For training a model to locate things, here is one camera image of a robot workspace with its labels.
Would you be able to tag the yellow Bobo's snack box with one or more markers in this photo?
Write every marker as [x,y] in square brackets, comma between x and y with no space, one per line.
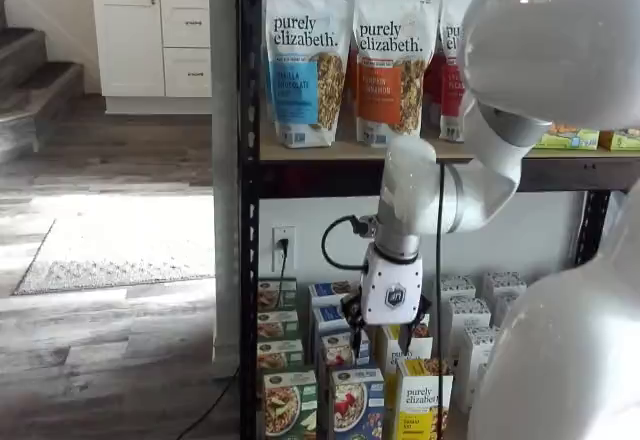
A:
[620,140]

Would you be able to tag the white drawer cabinet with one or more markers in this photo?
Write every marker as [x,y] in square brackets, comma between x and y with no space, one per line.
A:
[130,45]

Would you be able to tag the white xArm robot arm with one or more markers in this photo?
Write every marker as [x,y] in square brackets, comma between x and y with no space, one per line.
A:
[540,50]

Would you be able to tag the grey floor rug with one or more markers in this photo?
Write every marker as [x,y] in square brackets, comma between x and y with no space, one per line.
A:
[125,260]

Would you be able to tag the green Bobo's apple pie box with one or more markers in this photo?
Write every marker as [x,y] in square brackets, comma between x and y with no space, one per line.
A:
[570,139]

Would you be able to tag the blue and white cereal box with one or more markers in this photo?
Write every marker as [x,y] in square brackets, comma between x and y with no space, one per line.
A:
[327,292]
[330,316]
[337,352]
[356,405]

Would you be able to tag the blue purely elizabeth granola bag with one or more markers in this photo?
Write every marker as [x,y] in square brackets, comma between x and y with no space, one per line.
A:
[305,60]

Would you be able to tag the orange purely elizabeth granola bag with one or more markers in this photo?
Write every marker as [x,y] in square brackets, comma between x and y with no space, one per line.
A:
[390,70]

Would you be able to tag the white patterned-top carton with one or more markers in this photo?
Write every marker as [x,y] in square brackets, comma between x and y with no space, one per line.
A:
[504,285]
[459,287]
[467,315]
[502,310]
[475,355]

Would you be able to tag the black metal shelf rack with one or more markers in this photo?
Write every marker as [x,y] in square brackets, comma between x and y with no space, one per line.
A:
[310,177]

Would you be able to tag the brown staircase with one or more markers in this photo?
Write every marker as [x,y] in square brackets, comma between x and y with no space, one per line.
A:
[30,80]

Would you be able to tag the red purely elizabeth granola bag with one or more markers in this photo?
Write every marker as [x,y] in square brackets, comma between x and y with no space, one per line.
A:
[452,95]

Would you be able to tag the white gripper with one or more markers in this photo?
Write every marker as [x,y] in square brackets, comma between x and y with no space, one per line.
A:
[392,290]

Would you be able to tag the white wall outlet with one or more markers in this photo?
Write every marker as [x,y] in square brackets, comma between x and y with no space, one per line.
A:
[287,260]

